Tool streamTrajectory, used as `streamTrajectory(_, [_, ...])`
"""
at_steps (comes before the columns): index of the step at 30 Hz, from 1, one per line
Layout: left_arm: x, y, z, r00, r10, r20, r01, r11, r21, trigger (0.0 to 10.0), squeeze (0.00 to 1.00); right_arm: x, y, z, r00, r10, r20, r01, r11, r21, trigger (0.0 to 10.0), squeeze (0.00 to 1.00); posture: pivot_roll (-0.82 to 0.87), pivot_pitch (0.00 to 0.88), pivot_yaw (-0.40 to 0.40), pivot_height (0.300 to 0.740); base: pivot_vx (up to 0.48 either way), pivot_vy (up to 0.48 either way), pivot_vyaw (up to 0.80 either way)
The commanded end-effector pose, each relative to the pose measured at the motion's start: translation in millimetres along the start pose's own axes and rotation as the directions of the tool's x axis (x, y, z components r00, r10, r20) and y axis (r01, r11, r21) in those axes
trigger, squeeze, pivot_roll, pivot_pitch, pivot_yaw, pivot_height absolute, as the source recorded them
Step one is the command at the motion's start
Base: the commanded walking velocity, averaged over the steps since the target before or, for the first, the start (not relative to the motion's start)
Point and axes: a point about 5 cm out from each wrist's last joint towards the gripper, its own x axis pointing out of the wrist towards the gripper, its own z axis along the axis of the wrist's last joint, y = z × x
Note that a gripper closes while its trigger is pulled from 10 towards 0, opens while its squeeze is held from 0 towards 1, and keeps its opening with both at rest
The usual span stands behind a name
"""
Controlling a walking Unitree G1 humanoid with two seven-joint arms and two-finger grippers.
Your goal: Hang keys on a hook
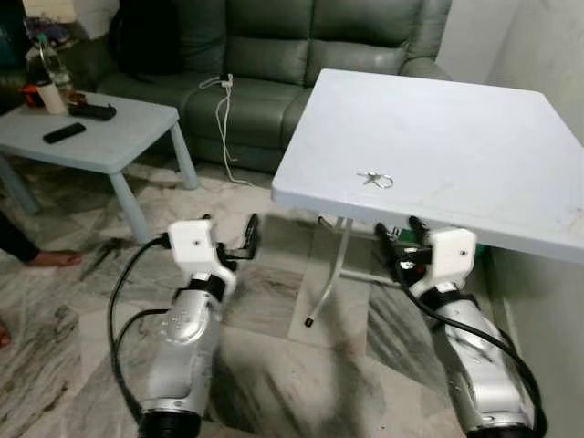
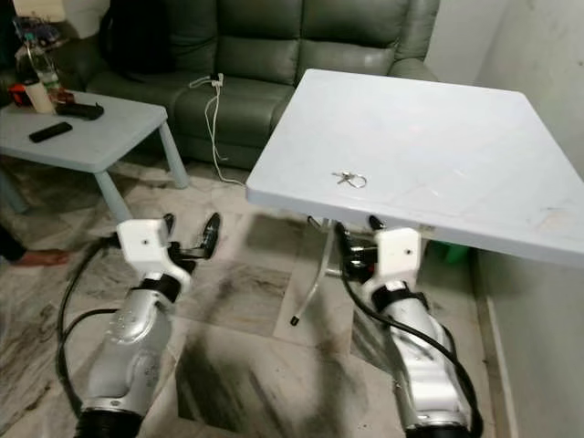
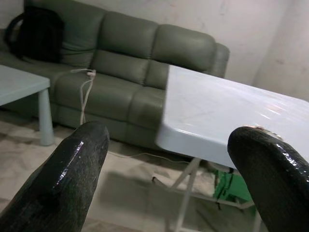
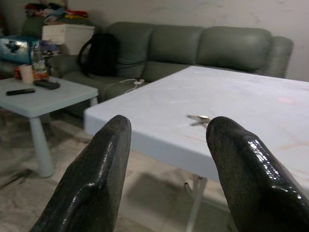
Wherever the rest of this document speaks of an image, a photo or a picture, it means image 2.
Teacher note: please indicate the black remote control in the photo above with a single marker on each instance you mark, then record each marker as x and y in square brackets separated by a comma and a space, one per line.
[50, 132]

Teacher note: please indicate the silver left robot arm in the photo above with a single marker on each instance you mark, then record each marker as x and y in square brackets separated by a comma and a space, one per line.
[123, 347]

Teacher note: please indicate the person bare foot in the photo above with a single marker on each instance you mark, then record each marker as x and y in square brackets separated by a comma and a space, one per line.
[41, 257]

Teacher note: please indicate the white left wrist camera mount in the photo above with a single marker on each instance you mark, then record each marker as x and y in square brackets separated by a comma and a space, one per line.
[146, 245]

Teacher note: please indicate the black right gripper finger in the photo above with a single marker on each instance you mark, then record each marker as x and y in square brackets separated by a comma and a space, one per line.
[343, 245]
[375, 224]

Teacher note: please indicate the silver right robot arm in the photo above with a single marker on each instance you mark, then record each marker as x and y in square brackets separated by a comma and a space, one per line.
[420, 365]

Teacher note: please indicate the small red container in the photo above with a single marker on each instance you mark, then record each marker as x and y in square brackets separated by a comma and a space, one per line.
[17, 93]

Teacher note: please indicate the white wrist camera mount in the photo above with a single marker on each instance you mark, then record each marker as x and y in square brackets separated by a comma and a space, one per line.
[146, 245]
[399, 254]

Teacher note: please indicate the black backpack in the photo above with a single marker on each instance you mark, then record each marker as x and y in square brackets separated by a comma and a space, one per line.
[137, 36]

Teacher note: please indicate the clear plastic bottle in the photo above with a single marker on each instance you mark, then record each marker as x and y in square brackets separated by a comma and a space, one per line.
[42, 57]

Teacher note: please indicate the green leather sofa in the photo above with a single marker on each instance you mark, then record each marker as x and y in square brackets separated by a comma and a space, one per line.
[265, 55]

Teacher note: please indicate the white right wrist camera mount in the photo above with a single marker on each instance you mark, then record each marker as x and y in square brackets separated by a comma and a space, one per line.
[399, 254]

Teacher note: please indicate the white cup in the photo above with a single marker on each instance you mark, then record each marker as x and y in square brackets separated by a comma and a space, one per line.
[42, 97]

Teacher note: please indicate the pale blue low table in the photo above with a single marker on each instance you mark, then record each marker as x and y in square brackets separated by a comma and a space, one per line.
[91, 137]

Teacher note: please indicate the black flat case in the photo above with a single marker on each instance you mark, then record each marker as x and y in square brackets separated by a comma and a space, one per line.
[79, 110]

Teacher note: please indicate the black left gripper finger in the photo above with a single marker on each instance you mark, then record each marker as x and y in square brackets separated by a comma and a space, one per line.
[168, 221]
[213, 234]

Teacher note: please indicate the cardboard box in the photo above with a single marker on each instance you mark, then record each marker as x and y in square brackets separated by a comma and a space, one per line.
[36, 7]

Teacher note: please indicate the green plastic object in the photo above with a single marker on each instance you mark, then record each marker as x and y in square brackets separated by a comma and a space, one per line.
[461, 254]

